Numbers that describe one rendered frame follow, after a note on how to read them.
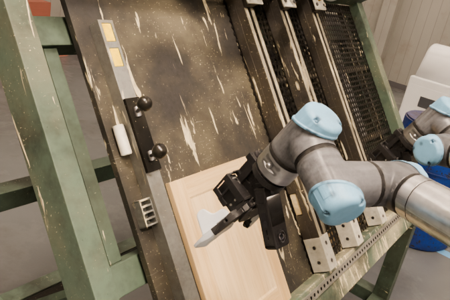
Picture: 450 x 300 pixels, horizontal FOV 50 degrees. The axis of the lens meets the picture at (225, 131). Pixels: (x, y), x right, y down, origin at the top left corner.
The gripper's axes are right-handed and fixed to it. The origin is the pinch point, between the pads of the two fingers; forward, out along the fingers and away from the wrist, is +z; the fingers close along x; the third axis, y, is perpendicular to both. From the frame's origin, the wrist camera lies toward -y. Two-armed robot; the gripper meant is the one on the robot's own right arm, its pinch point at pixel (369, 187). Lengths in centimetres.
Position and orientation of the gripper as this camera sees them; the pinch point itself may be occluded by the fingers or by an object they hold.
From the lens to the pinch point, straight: 156.1
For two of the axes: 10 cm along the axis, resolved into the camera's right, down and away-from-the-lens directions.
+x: -6.4, 1.3, -7.5
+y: -5.7, -7.4, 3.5
